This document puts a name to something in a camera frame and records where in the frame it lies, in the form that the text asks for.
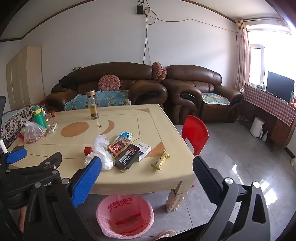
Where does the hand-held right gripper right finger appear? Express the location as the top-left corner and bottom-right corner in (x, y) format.
(192, 156), (271, 241)

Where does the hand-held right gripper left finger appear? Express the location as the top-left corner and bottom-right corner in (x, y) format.
(23, 156), (102, 241)

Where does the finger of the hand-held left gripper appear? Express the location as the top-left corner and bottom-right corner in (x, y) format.
(5, 152), (63, 184)
(0, 146), (27, 168)

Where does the white plastic bag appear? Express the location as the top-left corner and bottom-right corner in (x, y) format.
(84, 134), (114, 171)

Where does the black box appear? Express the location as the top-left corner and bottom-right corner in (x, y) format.
(114, 144), (141, 172)

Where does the purple red card box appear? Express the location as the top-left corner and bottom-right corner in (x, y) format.
(108, 136), (133, 159)

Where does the waste bin with pink bag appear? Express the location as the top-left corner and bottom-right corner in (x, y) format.
(96, 195), (154, 239)

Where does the yellow snack wrapper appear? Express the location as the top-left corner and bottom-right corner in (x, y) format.
(151, 150), (171, 171)

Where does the clear bag of nuts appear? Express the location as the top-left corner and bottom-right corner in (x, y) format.
(24, 120), (47, 143)

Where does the green thermos bottle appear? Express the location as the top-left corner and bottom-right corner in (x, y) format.
(32, 105), (47, 129)

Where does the glass jar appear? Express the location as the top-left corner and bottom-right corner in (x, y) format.
(40, 105), (50, 122)

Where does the red plastic chair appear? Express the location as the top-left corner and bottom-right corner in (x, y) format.
(181, 115), (209, 156)

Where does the cream table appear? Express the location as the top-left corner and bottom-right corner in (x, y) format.
(8, 104), (195, 212)

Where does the blue cloud medicine box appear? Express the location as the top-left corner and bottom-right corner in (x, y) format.
(115, 131), (134, 142)

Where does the white blue striped medicine box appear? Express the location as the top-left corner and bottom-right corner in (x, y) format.
(135, 142), (152, 162)

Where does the person's beige shoe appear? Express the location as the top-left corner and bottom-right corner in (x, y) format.
(154, 230), (177, 241)

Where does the glass tea bottle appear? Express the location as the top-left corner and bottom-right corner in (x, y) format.
(86, 90), (99, 120)

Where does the white round appliance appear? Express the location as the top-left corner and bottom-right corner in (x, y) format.
(250, 117), (265, 138)

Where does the cream wardrobe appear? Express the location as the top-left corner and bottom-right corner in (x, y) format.
(6, 46), (45, 111)

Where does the dark clothes pile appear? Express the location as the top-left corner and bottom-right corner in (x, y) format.
(52, 76), (70, 93)

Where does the blue armchair seat cover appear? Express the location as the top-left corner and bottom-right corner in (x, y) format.
(202, 93), (231, 105)

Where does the wooden cabinet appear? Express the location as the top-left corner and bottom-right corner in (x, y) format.
(240, 97), (296, 151)

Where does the red checkered cloth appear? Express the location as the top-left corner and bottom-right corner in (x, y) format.
(244, 84), (296, 127)

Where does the round pink cushion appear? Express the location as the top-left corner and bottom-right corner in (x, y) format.
(98, 75), (121, 91)

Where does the brown leather sofa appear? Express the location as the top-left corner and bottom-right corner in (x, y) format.
(44, 62), (168, 112)

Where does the brown leather armchair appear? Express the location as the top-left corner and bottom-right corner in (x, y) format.
(161, 65), (244, 124)

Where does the black monitor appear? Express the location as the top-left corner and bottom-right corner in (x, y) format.
(266, 71), (295, 103)

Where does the pink knot cushion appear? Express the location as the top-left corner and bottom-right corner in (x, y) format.
(151, 62), (167, 82)

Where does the window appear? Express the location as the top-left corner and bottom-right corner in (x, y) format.
(248, 43), (265, 86)

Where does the pink curtain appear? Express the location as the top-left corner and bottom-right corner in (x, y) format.
(235, 19), (250, 92)

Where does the black wall cable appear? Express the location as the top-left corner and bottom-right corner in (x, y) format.
(142, 9), (159, 66)

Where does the wall power adapter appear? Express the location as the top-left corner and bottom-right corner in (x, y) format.
(136, 0), (151, 15)

